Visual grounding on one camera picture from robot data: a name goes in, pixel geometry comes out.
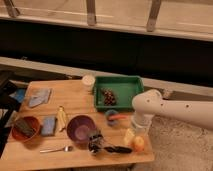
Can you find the green plastic tray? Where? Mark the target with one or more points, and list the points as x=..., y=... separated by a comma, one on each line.
x=124, y=89

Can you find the blue object at table edge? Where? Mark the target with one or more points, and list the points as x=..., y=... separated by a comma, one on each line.
x=19, y=95

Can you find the orange-yellow apple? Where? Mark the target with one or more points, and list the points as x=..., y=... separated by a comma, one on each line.
x=138, y=144

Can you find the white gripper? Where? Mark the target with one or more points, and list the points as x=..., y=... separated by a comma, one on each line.
x=140, y=124

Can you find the orange bowl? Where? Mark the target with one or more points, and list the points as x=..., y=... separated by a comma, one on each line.
x=33, y=122

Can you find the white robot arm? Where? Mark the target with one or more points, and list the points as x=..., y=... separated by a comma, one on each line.
x=150, y=103

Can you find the blue sponge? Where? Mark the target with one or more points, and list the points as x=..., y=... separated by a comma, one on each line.
x=48, y=127

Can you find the blue-grey cloth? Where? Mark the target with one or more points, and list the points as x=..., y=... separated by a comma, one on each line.
x=40, y=97

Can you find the black handled dish brush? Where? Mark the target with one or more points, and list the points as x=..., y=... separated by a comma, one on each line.
x=97, y=142

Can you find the dark scrub sponge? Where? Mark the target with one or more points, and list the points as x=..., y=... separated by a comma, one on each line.
x=22, y=126

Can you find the banana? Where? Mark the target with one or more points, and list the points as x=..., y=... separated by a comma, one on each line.
x=62, y=118

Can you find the orange carrot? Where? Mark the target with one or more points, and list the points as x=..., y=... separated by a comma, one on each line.
x=116, y=117

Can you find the black chair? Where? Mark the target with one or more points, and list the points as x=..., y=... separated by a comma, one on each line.
x=6, y=102

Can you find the purple bowl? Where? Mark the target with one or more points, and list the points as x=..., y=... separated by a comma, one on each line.
x=79, y=128

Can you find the silver spoon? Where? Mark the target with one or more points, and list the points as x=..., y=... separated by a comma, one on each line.
x=64, y=149

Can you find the white cup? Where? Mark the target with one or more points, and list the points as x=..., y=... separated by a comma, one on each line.
x=88, y=82

